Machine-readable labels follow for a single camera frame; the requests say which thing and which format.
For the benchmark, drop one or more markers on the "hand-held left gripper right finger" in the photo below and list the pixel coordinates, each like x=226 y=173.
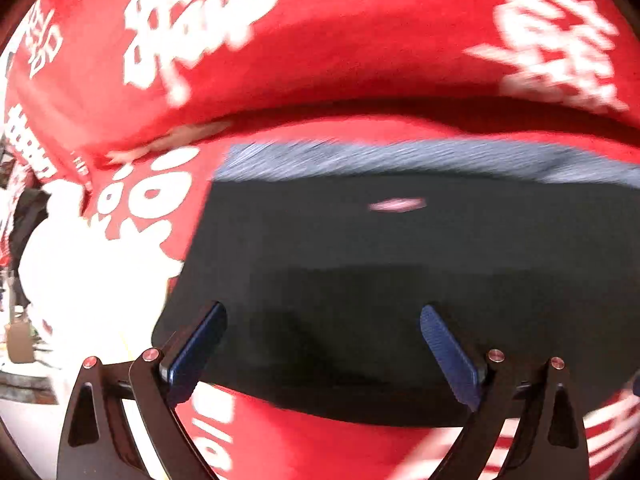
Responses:
x=447 y=355

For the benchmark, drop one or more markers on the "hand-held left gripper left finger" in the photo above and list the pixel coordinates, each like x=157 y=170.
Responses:
x=197 y=350

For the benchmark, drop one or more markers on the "black pants with grey waistband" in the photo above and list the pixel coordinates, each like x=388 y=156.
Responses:
x=350 y=260

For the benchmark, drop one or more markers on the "white cloth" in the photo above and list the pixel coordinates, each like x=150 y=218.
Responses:
x=75 y=270

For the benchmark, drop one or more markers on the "brown container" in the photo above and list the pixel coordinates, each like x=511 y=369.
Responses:
x=20 y=341

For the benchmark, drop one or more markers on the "dark cloth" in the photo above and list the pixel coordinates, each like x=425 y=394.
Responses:
x=31 y=220

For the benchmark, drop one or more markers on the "red printed sofa cover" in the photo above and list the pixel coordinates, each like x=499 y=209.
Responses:
x=350 y=35

